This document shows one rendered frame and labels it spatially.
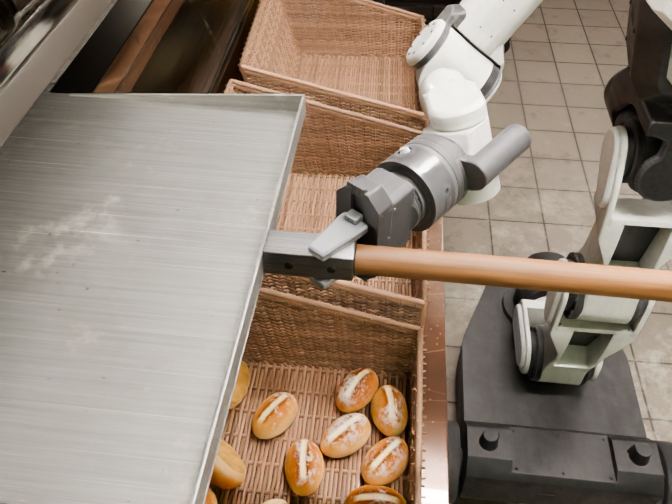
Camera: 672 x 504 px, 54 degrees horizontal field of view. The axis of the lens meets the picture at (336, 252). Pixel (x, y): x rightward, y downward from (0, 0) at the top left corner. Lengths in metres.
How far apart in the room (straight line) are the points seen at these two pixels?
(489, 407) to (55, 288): 1.31
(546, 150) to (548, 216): 0.42
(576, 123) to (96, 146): 2.53
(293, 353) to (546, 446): 0.74
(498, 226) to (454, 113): 1.76
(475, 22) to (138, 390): 0.69
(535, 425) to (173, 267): 1.28
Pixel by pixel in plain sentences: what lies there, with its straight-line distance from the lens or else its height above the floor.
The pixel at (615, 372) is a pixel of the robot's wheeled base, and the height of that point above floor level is 0.17.
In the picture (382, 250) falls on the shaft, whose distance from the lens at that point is 0.64.
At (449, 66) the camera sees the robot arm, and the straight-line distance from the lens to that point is 0.99.
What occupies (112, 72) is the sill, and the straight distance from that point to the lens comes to 1.04.
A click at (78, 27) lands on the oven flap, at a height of 1.41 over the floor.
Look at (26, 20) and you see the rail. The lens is 0.55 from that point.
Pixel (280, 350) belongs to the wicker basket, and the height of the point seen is 0.63.
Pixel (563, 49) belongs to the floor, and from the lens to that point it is 3.69.
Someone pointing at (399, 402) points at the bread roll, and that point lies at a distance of 1.21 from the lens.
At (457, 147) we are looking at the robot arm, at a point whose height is 1.23.
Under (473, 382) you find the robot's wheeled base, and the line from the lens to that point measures 1.82.
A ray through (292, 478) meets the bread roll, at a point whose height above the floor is 0.63.
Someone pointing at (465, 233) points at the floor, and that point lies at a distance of 2.45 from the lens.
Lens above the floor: 1.66
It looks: 45 degrees down
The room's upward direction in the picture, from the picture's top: straight up
